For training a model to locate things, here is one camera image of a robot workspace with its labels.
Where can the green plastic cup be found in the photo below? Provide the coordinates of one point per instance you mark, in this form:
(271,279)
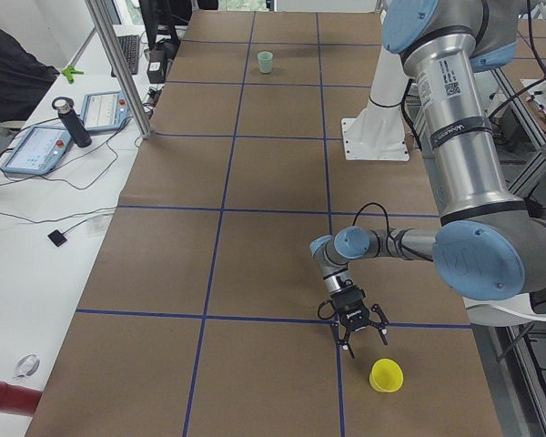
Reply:
(265,62)

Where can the clear tape roll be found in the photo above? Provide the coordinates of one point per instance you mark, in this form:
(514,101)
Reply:
(27,366)

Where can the green plastic clamp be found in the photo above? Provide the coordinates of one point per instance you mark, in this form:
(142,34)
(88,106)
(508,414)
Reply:
(69,72)

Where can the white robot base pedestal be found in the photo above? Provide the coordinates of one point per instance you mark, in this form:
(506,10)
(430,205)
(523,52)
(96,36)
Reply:
(378,132)

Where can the white chair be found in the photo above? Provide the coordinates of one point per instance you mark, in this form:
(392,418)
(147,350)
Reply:
(504,313)

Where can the black water bottle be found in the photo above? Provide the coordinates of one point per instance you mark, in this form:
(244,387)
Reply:
(64,106)

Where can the aluminium frame post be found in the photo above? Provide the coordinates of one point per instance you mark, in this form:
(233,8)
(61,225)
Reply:
(114,54)

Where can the red cylinder tube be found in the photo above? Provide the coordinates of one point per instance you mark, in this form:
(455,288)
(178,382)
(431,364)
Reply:
(18,400)

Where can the blue teach pendant near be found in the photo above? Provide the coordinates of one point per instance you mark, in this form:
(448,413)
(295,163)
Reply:
(38,152)

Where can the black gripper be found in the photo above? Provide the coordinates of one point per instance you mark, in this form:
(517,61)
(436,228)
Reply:
(356,316)

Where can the black jacket on chair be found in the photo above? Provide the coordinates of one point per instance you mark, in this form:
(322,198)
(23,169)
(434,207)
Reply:
(24,80)

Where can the yellow plastic cup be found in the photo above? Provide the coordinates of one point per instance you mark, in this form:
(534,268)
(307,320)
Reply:
(386,376)

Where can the black power adapter box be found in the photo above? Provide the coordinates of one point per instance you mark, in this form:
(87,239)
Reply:
(159,64)

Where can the blue teach pendant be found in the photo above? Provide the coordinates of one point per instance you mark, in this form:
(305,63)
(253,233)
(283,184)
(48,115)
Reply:
(104,111)
(38,152)

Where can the blue teach pendant far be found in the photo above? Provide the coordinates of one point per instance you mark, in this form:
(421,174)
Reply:
(104,111)

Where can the small black square device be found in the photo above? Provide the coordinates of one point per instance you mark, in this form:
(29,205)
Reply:
(57,237)

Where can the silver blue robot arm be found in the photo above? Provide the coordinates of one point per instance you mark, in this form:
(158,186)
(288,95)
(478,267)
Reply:
(488,247)

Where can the black keyboard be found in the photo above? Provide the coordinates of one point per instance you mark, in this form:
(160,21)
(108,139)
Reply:
(130,46)

